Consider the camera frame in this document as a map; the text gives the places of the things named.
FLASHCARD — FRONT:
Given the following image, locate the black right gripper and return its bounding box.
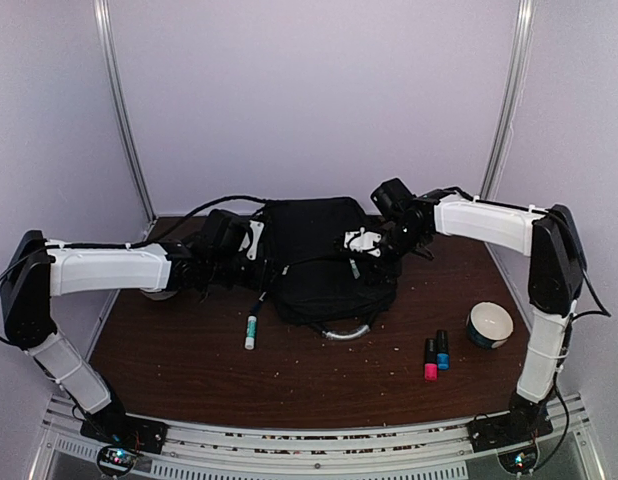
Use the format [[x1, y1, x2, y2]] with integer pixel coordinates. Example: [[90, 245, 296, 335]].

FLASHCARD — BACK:
[[364, 221, 426, 284]]

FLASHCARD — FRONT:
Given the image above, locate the small black pen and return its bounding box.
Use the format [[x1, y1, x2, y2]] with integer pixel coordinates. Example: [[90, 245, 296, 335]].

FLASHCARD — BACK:
[[251, 291, 267, 316]]

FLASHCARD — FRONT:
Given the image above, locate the thin green white pen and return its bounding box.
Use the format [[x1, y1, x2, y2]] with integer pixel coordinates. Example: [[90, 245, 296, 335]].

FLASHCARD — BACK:
[[349, 259, 361, 280]]

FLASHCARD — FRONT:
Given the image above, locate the black student backpack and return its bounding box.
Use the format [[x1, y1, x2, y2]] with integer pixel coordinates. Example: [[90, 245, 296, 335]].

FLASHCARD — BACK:
[[260, 197, 402, 341]]

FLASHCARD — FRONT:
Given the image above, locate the blue capped black highlighter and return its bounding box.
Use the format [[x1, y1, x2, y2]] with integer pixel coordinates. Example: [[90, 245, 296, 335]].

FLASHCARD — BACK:
[[436, 330, 450, 371]]

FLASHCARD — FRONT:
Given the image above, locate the pink capped black highlighter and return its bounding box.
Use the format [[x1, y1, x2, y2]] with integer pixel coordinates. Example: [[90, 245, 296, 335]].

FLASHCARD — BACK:
[[423, 338, 438, 382]]

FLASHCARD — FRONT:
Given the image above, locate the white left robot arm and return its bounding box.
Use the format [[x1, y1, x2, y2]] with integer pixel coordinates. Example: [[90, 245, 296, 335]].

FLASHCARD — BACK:
[[0, 222, 263, 444]]

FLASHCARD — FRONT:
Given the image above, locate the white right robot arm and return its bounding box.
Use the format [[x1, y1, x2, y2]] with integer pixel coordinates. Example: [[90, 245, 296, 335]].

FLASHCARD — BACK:
[[371, 178, 591, 442]]

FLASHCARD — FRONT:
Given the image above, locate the blue white ceramic bowl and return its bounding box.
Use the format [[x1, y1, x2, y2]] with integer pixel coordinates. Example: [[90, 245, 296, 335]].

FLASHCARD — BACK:
[[465, 302, 514, 350]]

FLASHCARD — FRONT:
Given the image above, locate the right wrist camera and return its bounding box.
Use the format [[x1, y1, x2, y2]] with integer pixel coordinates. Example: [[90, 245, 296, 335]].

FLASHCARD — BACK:
[[370, 177, 415, 221]]

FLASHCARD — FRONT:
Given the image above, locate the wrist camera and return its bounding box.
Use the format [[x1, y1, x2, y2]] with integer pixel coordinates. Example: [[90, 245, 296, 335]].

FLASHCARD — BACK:
[[200, 209, 245, 256], [370, 177, 415, 221]]

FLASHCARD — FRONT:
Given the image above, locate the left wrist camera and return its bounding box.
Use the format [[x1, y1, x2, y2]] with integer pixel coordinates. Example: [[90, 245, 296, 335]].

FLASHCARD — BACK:
[[200, 209, 245, 256]]

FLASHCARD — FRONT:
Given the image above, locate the right aluminium corner post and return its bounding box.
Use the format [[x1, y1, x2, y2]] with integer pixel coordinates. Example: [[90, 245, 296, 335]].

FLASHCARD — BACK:
[[477, 0, 535, 200]]

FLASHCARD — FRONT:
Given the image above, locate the aluminium corner post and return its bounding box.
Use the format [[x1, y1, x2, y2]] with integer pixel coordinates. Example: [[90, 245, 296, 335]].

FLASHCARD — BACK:
[[477, 0, 535, 200], [93, 0, 157, 235]]

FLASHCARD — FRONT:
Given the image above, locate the left aluminium corner post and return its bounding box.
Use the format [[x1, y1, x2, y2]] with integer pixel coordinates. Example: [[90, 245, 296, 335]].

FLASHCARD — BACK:
[[93, 0, 157, 235]]

